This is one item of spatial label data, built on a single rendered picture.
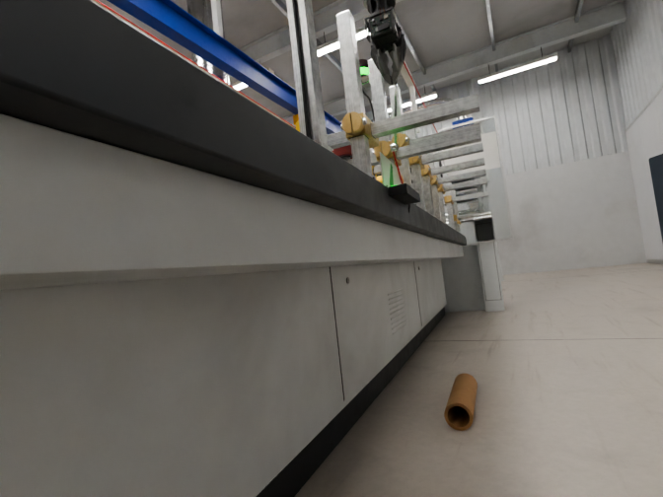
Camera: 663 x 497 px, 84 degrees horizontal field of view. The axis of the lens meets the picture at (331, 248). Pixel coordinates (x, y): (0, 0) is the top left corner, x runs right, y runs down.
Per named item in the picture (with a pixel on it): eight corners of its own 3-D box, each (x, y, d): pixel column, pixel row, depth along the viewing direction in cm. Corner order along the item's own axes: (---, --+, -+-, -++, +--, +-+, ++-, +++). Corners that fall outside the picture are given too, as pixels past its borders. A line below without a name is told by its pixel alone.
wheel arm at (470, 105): (480, 115, 83) (478, 97, 83) (479, 109, 80) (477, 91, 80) (310, 158, 101) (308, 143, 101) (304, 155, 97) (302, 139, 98)
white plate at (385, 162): (407, 202, 119) (404, 172, 120) (386, 189, 95) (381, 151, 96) (405, 202, 119) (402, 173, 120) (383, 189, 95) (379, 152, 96)
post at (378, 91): (400, 211, 111) (381, 59, 115) (397, 210, 108) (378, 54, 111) (389, 213, 113) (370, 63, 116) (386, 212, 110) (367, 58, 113)
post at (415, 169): (427, 227, 157) (413, 117, 160) (426, 226, 154) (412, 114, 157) (419, 228, 159) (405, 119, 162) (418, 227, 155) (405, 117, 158)
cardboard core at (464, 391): (476, 373, 135) (471, 403, 107) (478, 395, 134) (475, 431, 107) (453, 373, 138) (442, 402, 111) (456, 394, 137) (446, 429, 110)
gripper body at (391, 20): (365, 41, 89) (359, -6, 90) (376, 58, 97) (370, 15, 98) (396, 30, 86) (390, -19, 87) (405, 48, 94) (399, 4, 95)
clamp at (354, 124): (382, 145, 96) (379, 126, 96) (365, 129, 83) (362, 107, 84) (359, 151, 98) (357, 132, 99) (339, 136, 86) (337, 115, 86)
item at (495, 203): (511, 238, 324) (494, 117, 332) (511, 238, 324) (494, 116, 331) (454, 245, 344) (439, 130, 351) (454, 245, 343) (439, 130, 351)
